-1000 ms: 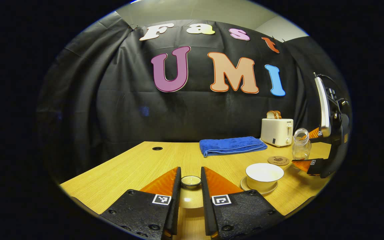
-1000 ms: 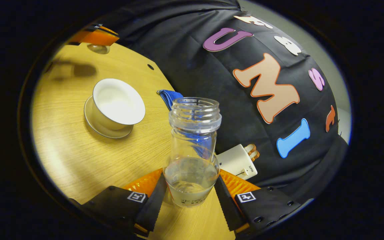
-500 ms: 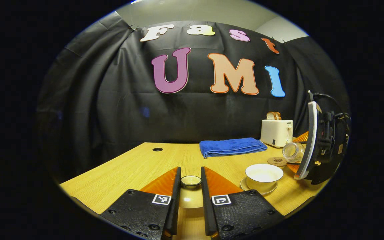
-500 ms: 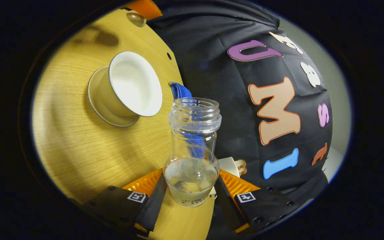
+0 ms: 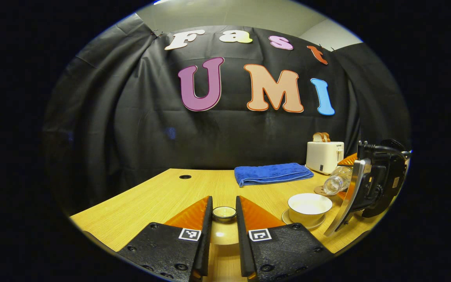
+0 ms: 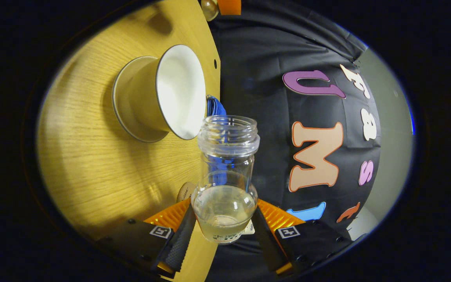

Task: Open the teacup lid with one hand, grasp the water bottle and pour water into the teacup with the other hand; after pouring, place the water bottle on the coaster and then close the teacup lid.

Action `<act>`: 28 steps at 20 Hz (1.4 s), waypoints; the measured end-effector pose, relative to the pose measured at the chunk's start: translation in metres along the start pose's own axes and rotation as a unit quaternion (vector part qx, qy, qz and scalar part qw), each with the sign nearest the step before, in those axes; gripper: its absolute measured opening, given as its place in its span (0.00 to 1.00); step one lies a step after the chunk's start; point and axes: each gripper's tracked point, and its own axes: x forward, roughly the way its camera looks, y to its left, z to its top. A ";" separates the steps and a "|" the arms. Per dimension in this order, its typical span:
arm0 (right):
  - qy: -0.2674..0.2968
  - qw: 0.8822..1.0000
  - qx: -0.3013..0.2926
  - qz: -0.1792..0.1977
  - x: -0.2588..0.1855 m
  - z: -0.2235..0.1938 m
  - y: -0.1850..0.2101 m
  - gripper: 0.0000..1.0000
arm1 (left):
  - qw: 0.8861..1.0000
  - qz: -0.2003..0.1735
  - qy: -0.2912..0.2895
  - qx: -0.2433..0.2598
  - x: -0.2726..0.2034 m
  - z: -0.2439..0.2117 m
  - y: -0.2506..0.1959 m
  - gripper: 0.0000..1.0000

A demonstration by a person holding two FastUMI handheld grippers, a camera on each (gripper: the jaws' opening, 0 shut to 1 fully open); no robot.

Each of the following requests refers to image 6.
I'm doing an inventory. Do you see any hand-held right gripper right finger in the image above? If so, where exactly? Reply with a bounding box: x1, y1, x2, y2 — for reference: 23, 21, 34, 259
251, 199, 367, 275

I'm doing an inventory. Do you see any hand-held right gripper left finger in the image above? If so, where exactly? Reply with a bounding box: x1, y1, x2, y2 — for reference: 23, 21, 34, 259
100, 198, 197, 275

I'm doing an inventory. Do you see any round cork coaster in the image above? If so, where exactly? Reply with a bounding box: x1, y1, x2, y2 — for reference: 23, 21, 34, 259
177, 181, 197, 203

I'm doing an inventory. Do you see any clear water bottle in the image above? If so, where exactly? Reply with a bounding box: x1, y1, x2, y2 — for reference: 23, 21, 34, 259
191, 115, 260, 244

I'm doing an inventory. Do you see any beige teacup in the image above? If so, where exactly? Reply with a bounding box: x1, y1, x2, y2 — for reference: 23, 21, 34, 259
126, 44, 207, 140

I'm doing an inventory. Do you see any folded blue towel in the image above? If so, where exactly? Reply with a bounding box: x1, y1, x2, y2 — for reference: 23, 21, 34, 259
206, 95, 227, 117

